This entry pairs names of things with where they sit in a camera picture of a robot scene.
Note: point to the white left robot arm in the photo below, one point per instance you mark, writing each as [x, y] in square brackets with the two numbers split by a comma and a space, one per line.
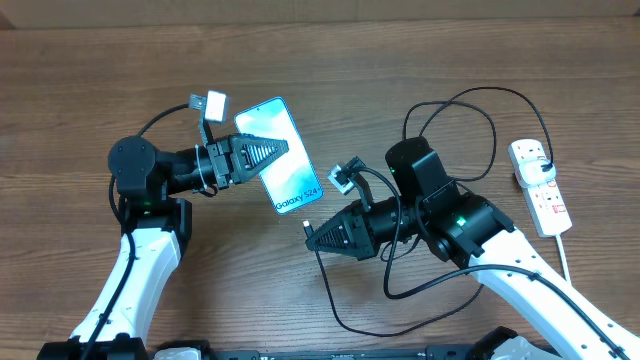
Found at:
[156, 227]

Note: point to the cardboard back panel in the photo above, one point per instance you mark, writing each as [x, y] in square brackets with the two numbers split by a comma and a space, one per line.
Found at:
[64, 14]

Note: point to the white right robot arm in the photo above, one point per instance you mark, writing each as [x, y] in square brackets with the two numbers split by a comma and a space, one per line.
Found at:
[470, 231]

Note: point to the white power strip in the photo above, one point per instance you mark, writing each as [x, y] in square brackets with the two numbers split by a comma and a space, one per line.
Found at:
[545, 202]

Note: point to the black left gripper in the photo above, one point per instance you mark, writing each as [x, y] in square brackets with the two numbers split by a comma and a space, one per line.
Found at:
[231, 160]

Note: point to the white charger plug adapter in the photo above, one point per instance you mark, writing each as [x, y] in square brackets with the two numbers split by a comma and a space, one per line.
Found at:
[535, 172]

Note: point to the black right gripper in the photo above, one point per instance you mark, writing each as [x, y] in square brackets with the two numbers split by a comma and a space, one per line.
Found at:
[363, 239]

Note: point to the Samsung Galaxy smartphone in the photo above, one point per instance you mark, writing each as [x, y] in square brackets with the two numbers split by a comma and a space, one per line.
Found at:
[291, 181]

